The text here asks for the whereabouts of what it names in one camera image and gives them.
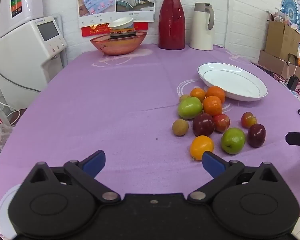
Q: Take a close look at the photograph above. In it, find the brown round fruit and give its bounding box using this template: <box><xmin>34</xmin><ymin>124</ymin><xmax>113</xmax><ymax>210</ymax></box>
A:
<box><xmin>172</xmin><ymin>119</ymin><xmax>189</xmax><ymax>136</ymax></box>

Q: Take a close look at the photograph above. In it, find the white water dispenser machine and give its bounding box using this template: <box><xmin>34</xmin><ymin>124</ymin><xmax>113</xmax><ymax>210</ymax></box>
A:
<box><xmin>0</xmin><ymin>16</ymin><xmax>68</xmax><ymax>109</ymax></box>

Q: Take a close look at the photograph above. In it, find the large blue patterned plate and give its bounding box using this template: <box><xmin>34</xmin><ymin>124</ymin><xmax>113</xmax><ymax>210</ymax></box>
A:
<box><xmin>280</xmin><ymin>0</ymin><xmax>299</xmax><ymax>23</ymax></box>

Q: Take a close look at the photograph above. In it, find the black power adapter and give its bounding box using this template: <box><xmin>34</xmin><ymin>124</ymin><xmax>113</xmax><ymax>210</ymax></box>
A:
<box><xmin>287</xmin><ymin>75</ymin><xmax>300</xmax><ymax>92</ymax></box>

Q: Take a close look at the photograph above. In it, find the white thermos jug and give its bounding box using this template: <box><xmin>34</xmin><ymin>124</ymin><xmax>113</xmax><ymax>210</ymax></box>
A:
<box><xmin>189</xmin><ymin>3</ymin><xmax>215</xmax><ymax>51</ymax></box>

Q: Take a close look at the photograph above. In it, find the clear plastic bag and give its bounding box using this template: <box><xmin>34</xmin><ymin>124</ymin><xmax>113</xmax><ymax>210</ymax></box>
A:
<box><xmin>0</xmin><ymin>124</ymin><xmax>14</xmax><ymax>164</ymax></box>

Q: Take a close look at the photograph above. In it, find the orange glass bowl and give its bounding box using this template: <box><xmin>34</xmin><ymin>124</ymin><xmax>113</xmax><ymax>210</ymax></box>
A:
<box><xmin>90</xmin><ymin>31</ymin><xmax>147</xmax><ymax>56</ymax></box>

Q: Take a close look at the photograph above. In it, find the red thermos jug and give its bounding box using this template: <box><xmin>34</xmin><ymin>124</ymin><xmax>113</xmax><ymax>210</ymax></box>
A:
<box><xmin>158</xmin><ymin>0</ymin><xmax>186</xmax><ymax>50</ymax></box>

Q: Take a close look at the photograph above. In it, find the small orange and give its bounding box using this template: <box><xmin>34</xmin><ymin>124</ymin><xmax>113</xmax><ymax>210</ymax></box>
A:
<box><xmin>190</xmin><ymin>87</ymin><xmax>206</xmax><ymax>102</ymax></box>

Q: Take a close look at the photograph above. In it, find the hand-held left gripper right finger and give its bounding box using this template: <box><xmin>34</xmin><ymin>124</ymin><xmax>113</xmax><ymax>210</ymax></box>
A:
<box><xmin>187</xmin><ymin>151</ymin><xmax>288</xmax><ymax>205</ymax></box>

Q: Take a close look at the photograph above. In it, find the green apple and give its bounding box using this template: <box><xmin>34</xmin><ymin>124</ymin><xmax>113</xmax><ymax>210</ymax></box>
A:
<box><xmin>178</xmin><ymin>96</ymin><xmax>203</xmax><ymax>119</ymax></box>
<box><xmin>221</xmin><ymin>127</ymin><xmax>246</xmax><ymax>155</ymax></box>

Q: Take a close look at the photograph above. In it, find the tall cardboard box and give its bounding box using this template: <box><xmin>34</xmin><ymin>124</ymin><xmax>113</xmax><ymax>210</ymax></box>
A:
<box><xmin>265</xmin><ymin>20</ymin><xmax>300</xmax><ymax>61</ymax></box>

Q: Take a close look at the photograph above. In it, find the grey hose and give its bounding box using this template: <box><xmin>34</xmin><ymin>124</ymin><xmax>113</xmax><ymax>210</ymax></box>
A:
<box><xmin>0</xmin><ymin>62</ymin><xmax>42</xmax><ymax>93</ymax></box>

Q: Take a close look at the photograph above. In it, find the clear plastic bottle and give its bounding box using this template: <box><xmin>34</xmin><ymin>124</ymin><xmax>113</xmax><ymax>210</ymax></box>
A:
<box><xmin>0</xmin><ymin>106</ymin><xmax>13</xmax><ymax>130</ymax></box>

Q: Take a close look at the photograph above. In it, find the dark red plum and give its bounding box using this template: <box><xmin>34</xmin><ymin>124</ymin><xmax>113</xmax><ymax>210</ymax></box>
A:
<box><xmin>247</xmin><ymin>123</ymin><xmax>266</xmax><ymax>148</ymax></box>

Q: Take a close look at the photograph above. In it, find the wall calendar poster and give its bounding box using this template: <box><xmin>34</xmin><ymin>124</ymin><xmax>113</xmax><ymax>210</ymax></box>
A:
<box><xmin>77</xmin><ymin>0</ymin><xmax>157</xmax><ymax>38</ymax></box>

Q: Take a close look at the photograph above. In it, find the dark red apple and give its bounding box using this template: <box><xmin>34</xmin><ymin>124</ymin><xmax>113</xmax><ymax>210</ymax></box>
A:
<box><xmin>192</xmin><ymin>113</ymin><xmax>215</xmax><ymax>137</ymax></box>

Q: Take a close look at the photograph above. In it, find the white paper bowl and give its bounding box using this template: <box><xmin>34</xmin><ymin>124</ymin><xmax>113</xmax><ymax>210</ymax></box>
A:
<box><xmin>108</xmin><ymin>17</ymin><xmax>135</xmax><ymax>29</ymax></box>

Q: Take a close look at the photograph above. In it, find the purple tablecloth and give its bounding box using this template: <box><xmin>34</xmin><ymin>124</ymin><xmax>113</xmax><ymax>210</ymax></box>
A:
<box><xmin>0</xmin><ymin>44</ymin><xmax>300</xmax><ymax>230</ymax></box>

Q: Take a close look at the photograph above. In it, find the white plate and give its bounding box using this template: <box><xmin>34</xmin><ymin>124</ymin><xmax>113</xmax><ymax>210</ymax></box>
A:
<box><xmin>197</xmin><ymin>62</ymin><xmax>269</xmax><ymax>102</ymax></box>

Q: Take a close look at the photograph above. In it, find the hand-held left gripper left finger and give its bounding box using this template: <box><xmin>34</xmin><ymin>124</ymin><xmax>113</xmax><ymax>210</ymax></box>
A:
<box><xmin>21</xmin><ymin>150</ymin><xmax>121</xmax><ymax>205</ymax></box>

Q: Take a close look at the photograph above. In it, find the yellow orange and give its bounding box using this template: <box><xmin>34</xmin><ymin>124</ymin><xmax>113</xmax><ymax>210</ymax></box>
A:
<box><xmin>190</xmin><ymin>135</ymin><xmax>215</xmax><ymax>161</ymax></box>

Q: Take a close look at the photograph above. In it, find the small red yellow apple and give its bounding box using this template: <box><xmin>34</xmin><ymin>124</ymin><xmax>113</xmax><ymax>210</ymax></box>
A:
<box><xmin>241</xmin><ymin>112</ymin><xmax>257</xmax><ymax>129</ymax></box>

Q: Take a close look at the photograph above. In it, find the flat cardboard box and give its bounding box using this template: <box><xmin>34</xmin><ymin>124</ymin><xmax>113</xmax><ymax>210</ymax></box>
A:
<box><xmin>258</xmin><ymin>50</ymin><xmax>300</xmax><ymax>80</ymax></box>

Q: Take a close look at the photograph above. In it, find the white wall water unit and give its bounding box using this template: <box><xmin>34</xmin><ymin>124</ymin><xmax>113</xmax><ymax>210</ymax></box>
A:
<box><xmin>0</xmin><ymin>0</ymin><xmax>44</xmax><ymax>40</ymax></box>

